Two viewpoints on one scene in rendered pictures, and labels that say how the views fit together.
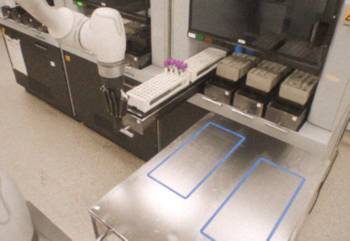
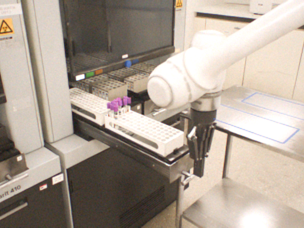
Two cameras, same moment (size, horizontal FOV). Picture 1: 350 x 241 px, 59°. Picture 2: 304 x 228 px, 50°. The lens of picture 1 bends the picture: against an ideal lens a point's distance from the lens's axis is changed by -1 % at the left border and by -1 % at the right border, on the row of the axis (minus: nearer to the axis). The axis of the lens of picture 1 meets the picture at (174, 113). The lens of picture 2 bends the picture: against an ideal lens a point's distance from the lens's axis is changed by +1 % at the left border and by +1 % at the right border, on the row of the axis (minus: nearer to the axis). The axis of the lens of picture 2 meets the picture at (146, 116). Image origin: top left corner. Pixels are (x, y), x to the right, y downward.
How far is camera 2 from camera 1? 147 cm
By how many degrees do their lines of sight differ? 71
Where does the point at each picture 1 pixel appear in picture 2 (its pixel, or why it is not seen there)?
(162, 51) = (34, 125)
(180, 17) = (54, 65)
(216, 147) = (233, 114)
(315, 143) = not seen: hidden behind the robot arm
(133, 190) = not seen: outside the picture
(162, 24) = (27, 88)
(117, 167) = not seen: outside the picture
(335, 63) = (176, 39)
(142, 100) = (181, 133)
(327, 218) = not seen: hidden behind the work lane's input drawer
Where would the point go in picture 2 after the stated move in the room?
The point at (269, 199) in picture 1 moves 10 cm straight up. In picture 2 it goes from (281, 104) to (285, 82)
